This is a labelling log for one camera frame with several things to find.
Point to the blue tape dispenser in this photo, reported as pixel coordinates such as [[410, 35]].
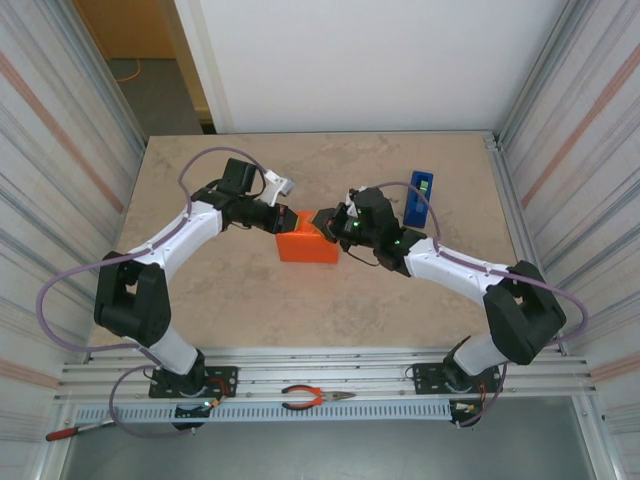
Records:
[[415, 205]]

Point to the aluminium rail frame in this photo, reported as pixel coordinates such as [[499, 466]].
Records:
[[325, 367]]

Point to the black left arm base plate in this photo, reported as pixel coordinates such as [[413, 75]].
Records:
[[225, 375]]

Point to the aluminium side rail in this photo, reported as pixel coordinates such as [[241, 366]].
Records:
[[520, 200]]

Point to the white door frame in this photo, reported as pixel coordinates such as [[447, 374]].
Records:
[[200, 75]]

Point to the green tape roll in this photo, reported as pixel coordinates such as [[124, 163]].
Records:
[[422, 189]]

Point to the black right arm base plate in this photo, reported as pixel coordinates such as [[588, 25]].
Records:
[[425, 380]]

